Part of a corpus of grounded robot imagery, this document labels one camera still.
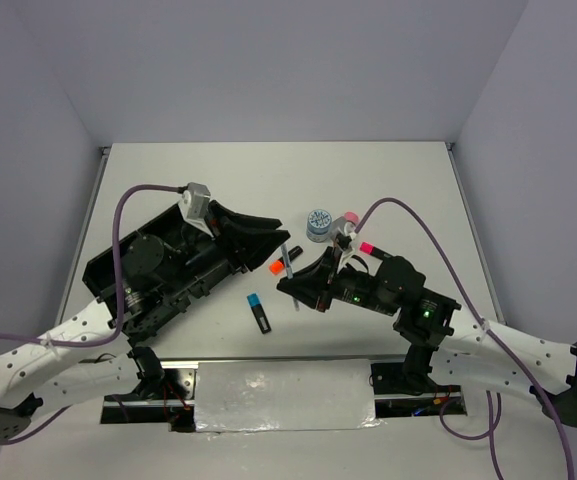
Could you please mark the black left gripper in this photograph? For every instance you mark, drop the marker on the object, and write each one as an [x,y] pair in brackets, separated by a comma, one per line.
[248,248]

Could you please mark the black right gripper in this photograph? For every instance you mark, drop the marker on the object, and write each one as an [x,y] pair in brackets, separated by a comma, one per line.
[309,285]

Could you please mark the blue clear slim highlighter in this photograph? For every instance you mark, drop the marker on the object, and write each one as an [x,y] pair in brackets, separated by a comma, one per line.
[288,270]

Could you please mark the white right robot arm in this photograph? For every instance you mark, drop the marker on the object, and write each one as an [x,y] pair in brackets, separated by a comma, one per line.
[448,345]

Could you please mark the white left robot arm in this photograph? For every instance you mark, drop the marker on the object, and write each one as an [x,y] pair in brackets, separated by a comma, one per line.
[81,359]

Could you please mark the blue white round tub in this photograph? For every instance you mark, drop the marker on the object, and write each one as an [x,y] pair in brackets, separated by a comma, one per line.
[318,225]

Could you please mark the pink cap black highlighter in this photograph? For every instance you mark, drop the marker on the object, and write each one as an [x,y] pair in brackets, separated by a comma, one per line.
[373,251]

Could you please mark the blue cap black highlighter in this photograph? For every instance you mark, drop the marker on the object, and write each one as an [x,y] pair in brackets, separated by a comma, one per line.
[259,313]

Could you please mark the pink lid clear jar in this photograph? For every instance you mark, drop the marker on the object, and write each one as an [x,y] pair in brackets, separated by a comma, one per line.
[351,218]

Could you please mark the black four-compartment organizer tray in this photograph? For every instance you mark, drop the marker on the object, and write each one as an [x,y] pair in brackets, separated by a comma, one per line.
[148,262]

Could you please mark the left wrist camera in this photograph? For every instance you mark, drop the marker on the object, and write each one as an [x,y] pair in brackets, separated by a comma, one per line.
[194,203]

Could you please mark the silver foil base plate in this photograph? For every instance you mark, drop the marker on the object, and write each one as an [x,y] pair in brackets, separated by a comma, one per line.
[284,396]

